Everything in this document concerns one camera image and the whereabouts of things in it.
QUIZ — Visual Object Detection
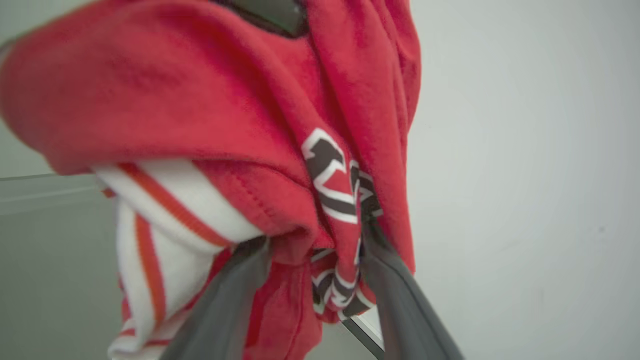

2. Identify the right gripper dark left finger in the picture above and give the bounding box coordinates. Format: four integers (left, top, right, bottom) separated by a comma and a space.
160, 236, 274, 360

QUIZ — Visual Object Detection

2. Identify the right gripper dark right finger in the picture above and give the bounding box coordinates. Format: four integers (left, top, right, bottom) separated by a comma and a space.
360, 220, 466, 360

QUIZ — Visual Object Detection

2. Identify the red white sports jersey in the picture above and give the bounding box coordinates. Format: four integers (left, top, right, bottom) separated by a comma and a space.
0, 0, 422, 360

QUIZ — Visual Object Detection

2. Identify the white baseboard trim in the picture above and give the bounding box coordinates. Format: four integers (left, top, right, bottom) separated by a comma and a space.
347, 304, 387, 352

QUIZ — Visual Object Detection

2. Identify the black baseboard strip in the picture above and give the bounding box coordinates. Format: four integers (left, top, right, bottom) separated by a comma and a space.
341, 316, 387, 360

